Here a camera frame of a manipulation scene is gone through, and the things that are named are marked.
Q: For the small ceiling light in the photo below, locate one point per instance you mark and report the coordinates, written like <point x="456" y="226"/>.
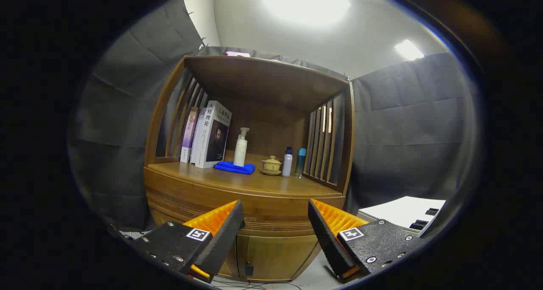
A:
<point x="408" y="50"/>

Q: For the wooden cabinet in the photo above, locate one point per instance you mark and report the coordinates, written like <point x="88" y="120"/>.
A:
<point x="271" y="86"/>

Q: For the thin white book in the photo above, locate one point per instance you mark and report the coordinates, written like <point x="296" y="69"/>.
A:
<point x="198" y="141"/>

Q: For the beige lidded tea cup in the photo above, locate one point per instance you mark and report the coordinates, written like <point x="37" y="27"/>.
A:
<point x="271" y="164"/>

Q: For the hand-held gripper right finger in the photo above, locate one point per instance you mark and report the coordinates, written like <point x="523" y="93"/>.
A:
<point x="328" y="235"/>

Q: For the white plastic drawer unit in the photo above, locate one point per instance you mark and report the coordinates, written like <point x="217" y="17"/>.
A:
<point x="398" y="211"/>

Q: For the beige saucer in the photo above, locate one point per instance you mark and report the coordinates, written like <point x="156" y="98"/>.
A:
<point x="270" y="173"/>

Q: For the blue folded cloth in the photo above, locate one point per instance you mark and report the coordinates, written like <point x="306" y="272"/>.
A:
<point x="233" y="168"/>

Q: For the large ceiling light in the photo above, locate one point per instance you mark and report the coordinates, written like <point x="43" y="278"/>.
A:
<point x="305" y="3"/>

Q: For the white bottle blue cap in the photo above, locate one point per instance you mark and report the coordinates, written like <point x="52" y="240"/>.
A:
<point x="287" y="164"/>

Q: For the wooden drawer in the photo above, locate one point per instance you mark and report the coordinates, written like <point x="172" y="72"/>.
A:
<point x="271" y="209"/>

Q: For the purple spine book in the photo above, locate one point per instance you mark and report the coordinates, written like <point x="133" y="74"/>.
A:
<point x="188" y="137"/>

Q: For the black door latch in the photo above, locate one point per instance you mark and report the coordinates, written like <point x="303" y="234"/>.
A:
<point x="249" y="269"/>

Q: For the teal translucent bottle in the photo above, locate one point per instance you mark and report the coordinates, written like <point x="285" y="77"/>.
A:
<point x="300" y="160"/>

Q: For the white portrait cover book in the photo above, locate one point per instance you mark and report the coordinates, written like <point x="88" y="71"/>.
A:
<point x="216" y="137"/>

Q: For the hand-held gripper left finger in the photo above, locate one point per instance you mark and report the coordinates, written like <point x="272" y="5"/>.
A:
<point x="220" y="235"/>

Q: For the white pump bottle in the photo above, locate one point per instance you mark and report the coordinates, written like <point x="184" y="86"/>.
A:
<point x="240" y="152"/>

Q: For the wooden countertop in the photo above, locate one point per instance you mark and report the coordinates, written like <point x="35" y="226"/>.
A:
<point x="254" y="181"/>

